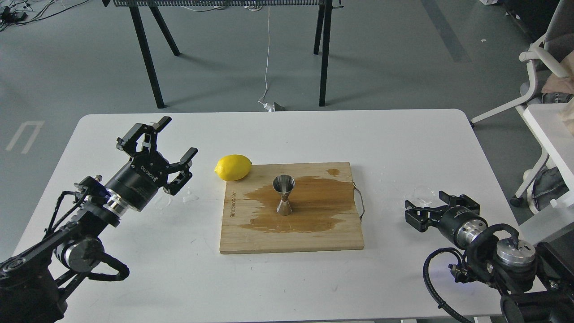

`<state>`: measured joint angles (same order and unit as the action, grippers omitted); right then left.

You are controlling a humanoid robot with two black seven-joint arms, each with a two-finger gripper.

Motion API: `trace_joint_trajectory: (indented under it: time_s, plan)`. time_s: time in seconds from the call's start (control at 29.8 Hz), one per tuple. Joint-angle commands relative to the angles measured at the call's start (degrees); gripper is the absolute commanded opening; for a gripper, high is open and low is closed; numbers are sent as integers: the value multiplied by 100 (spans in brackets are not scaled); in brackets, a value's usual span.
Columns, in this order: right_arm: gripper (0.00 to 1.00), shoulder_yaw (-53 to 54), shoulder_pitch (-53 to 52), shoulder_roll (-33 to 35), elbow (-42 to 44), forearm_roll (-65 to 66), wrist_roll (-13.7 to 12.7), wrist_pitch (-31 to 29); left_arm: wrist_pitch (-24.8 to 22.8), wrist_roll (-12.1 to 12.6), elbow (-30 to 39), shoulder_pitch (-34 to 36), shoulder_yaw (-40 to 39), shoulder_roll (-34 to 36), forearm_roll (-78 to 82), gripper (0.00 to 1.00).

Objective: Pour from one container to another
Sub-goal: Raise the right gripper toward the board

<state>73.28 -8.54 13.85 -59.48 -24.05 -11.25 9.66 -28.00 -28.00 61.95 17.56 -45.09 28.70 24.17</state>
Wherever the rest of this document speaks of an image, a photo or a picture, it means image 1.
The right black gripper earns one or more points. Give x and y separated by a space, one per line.
460 224

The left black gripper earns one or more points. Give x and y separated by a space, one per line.
138 181

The steel jigger measuring cup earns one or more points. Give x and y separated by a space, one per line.
284 184

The small clear glass cup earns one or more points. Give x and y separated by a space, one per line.
423 196

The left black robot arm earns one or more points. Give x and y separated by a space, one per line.
36 283

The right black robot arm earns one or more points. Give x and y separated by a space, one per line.
535 283

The yellow lemon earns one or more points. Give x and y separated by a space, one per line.
233 167

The wooden cutting board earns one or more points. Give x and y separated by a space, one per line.
323 217

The black metal frame table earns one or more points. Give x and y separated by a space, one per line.
188 46

